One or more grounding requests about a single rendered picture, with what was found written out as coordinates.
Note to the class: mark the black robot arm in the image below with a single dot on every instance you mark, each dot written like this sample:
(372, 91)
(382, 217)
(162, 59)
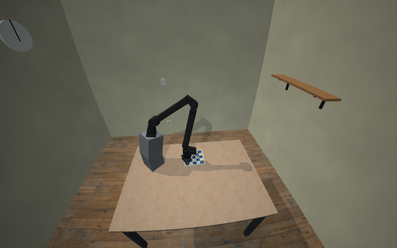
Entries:
(153, 122)

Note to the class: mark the blue and cream chessboard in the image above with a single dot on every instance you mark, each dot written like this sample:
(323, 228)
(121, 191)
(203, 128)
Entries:
(197, 160)

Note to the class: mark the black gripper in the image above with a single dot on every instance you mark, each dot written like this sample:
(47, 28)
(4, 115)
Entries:
(185, 158)

